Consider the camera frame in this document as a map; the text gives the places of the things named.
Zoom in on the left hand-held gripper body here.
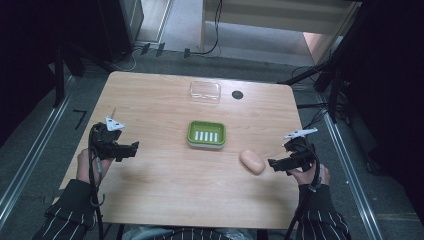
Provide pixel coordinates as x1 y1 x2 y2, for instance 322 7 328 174
89 115 135 162

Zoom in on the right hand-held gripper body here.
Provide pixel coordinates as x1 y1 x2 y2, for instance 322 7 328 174
282 127 318 172

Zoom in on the pink soap bar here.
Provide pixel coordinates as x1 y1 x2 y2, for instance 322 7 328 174
239 149 267 176

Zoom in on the green soap dish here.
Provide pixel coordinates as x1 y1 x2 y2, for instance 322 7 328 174
186 120 227 150

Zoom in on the person's right hand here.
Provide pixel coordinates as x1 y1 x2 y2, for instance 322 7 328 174
287 163 331 187

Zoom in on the person's left hand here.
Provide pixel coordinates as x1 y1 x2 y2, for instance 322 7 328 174
75 148 114 185

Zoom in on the black metal stand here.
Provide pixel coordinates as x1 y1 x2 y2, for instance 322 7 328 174
277 49 351 124
53 42 67 108

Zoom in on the clear plastic container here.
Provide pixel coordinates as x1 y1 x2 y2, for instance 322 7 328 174
188 80 222 105

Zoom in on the person's lap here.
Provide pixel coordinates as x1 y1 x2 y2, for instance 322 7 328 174
121 224 248 240

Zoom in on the dark curtain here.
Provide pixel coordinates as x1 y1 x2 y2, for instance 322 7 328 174
333 0 424 228
0 0 101 148

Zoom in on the black cabinet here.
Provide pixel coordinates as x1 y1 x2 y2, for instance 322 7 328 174
95 0 145 64

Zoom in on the white wooden shelf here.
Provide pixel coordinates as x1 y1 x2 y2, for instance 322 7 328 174
199 0 362 67

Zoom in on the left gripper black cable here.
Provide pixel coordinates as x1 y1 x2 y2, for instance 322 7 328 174
87 123 106 240

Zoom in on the metal floor rail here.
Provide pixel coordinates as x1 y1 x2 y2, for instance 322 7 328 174
314 93 385 240
0 75 77 230

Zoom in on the white floor cable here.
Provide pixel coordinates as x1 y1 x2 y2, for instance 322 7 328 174
111 45 142 73

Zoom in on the black hanging cable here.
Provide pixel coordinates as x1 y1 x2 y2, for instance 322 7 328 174
188 0 224 57

